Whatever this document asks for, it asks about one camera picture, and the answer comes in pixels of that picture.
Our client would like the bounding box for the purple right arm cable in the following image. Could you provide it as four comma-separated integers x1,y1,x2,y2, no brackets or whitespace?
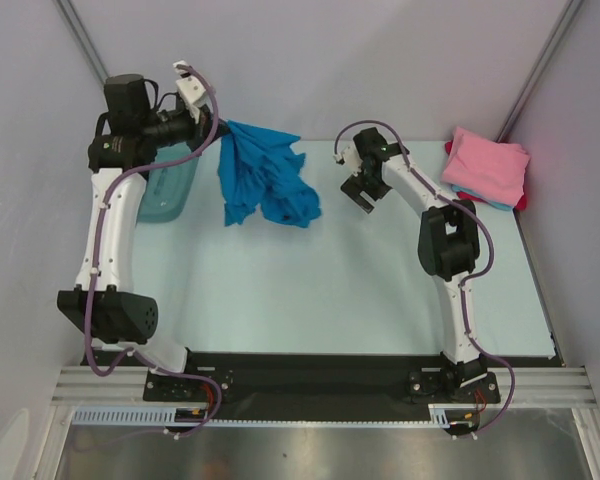
332,118,517,439

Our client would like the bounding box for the aluminium frame post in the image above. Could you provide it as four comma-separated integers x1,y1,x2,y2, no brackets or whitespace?
494,0,586,142
52,0,109,86

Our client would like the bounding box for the pink folded t-shirt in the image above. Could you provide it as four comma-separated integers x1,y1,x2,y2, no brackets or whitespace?
440,125,532,206

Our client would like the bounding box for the teal translucent plastic bin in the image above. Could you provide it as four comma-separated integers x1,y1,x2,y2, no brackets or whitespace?
137,157,199,223

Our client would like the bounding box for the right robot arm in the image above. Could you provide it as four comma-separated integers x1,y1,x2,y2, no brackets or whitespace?
334,128,487,401

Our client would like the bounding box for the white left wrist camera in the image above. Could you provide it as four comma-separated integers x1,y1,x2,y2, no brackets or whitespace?
173,61,208,123

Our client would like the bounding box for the left aluminium frame post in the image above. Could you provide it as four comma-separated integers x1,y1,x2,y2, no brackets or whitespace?
52,0,109,86

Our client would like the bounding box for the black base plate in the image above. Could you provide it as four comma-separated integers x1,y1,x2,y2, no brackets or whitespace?
116,352,563,421

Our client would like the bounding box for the white slotted cable duct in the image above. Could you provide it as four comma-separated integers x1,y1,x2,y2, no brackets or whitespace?
72,406,477,429

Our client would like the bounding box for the aluminium front rail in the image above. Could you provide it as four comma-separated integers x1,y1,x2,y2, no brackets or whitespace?
51,366,597,409

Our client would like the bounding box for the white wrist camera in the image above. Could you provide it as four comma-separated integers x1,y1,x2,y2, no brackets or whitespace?
173,61,208,123
334,144,363,176

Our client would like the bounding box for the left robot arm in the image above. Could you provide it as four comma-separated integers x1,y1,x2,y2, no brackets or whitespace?
57,63,220,400

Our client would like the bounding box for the right aluminium frame post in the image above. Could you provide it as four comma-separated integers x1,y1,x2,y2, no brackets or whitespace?
494,0,586,142

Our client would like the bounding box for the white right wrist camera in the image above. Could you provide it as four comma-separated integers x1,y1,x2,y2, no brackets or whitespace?
334,144,363,176

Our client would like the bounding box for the light blue folded t-shirt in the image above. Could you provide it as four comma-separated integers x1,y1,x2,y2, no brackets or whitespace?
451,185,514,211

